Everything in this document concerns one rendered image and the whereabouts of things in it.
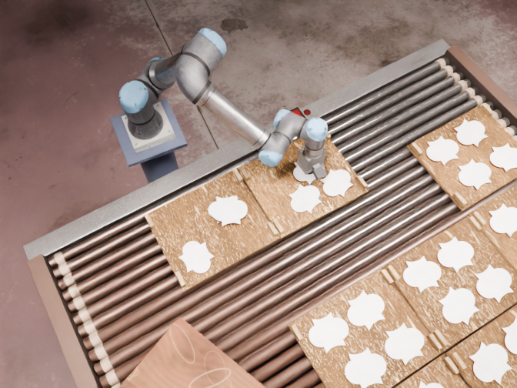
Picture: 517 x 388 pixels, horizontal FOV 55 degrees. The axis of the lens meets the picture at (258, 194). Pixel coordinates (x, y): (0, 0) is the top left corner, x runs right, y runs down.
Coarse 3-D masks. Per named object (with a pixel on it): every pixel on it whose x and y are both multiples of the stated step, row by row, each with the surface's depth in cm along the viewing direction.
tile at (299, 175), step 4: (296, 164) 203; (296, 168) 202; (300, 168) 202; (324, 168) 202; (296, 172) 201; (300, 172) 201; (296, 176) 200; (300, 176) 200; (304, 176) 200; (308, 176) 200; (312, 176) 200; (300, 180) 199; (304, 180) 199; (308, 180) 199; (312, 180) 199
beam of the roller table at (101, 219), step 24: (432, 48) 235; (384, 72) 229; (408, 72) 229; (336, 96) 222; (360, 96) 223; (240, 144) 211; (192, 168) 205; (216, 168) 205; (144, 192) 200; (168, 192) 200; (96, 216) 195; (120, 216) 195; (48, 240) 191; (72, 240) 191
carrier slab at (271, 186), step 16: (256, 160) 205; (288, 160) 205; (336, 160) 205; (256, 176) 201; (272, 176) 201; (288, 176) 201; (352, 176) 202; (256, 192) 198; (272, 192) 198; (288, 192) 198; (320, 192) 198; (352, 192) 198; (272, 208) 195; (288, 208) 195; (320, 208) 195; (336, 208) 195; (272, 224) 192; (288, 224) 192; (304, 224) 192
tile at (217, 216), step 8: (224, 200) 193; (232, 200) 193; (216, 208) 192; (224, 208) 192; (232, 208) 192; (240, 208) 192; (216, 216) 190; (224, 216) 190; (232, 216) 190; (240, 216) 190; (224, 224) 189
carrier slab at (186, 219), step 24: (192, 192) 198; (216, 192) 198; (240, 192) 198; (144, 216) 193; (168, 216) 193; (192, 216) 193; (264, 216) 193; (168, 240) 189; (192, 240) 189; (216, 240) 189; (240, 240) 189; (264, 240) 189; (216, 264) 184
